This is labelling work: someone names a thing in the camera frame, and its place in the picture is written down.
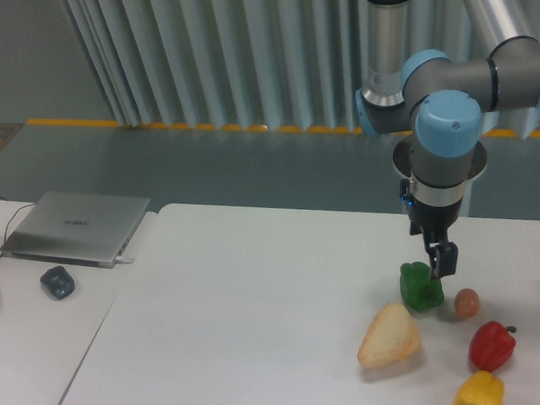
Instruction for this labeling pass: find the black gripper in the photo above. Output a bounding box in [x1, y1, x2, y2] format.
[399, 178, 462, 280]

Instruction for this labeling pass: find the triangular bread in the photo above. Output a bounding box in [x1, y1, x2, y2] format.
[357, 302, 422, 369]

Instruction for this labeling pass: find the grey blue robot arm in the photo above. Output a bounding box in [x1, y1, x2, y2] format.
[355, 0, 540, 279]

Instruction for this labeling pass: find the green bell pepper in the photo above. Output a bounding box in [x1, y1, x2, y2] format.
[399, 261, 445, 313]

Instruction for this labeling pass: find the brown egg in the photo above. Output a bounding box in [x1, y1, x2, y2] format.
[454, 288, 481, 319]

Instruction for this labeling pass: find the red bell pepper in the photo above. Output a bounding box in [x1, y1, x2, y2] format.
[469, 321, 517, 373]

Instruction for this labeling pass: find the yellow bell pepper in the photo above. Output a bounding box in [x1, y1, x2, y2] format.
[451, 370, 506, 405]

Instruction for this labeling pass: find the silver laptop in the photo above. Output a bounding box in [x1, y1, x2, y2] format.
[1, 191, 150, 268]

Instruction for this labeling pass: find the dark grey small case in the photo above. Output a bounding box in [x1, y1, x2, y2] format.
[40, 265, 76, 300]

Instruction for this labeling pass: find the black mouse cable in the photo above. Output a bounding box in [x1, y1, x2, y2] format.
[0, 198, 38, 288]

